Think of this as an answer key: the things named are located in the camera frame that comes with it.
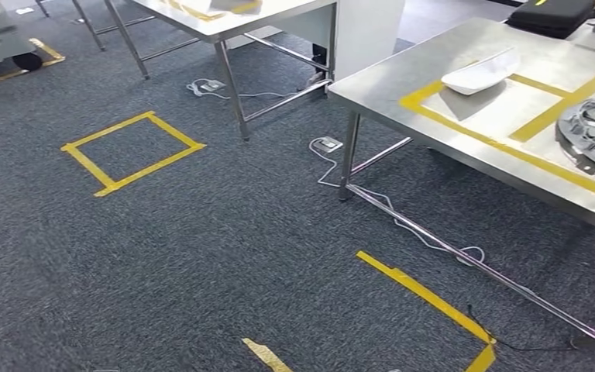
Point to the white curved plastic part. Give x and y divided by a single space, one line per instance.
482 77
225 4

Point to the stainless steel workbench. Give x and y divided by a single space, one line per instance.
405 72
277 15

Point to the grey round slotted disc part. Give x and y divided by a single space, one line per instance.
585 138

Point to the grey floor socket box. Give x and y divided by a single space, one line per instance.
214 86
328 145

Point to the white cabinet panel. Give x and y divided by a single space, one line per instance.
369 31

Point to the crinkled yellow floor tape strip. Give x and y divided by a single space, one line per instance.
266 357

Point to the yellow floor tape square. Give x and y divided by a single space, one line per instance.
51 54

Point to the black zip case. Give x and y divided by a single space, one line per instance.
549 15

